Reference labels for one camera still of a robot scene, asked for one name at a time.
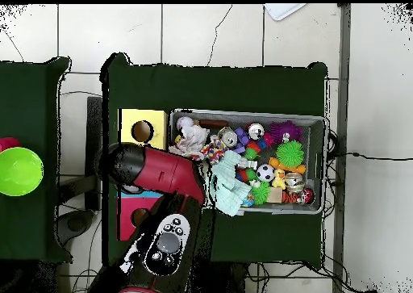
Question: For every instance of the white flat board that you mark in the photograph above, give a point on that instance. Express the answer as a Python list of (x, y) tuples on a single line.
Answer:
[(284, 10)]

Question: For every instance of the shallow clear mesh bin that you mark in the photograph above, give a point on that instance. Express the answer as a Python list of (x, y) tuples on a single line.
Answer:
[(316, 176)]

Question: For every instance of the silver topped pale can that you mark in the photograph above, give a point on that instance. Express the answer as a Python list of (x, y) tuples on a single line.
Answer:
[(228, 137)]

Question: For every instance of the mint green knitted cloth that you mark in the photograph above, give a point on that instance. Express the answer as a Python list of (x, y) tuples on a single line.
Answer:
[(226, 186)]

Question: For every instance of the silver topped dark can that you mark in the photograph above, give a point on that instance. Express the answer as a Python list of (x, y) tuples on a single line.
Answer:
[(256, 131)]

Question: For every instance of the dark green tablecloth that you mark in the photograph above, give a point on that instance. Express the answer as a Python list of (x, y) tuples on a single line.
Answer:
[(29, 112), (193, 86)]

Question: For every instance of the black and white soccer ball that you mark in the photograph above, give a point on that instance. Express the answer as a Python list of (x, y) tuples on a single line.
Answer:
[(265, 172)]

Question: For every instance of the yellow plush duck toy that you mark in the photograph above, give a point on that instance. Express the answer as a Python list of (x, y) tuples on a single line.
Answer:
[(279, 179)]

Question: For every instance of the green spiky puffer ball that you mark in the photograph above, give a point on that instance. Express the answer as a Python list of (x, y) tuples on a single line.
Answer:
[(289, 153)]

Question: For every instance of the bright green plastic bowl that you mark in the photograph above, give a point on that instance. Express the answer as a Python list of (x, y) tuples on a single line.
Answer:
[(19, 172)]

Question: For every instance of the dark grey rounded object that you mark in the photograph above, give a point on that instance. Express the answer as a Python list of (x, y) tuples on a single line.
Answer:
[(75, 223)]

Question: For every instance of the red plastic cup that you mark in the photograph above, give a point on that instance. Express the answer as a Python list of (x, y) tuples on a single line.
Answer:
[(8, 143)]

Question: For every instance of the black upright panel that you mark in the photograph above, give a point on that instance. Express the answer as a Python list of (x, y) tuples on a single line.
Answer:
[(93, 125)]

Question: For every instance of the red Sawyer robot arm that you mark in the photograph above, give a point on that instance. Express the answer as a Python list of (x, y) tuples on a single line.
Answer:
[(161, 170)]

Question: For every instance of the wooden box with three holes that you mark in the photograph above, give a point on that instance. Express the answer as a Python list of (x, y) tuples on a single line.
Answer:
[(158, 125)]

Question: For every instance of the green spiky toy with eyes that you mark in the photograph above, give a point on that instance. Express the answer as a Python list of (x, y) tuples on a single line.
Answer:
[(260, 193)]

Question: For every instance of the purple spiky toy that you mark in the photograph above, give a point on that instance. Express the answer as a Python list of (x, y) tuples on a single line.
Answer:
[(285, 131)]

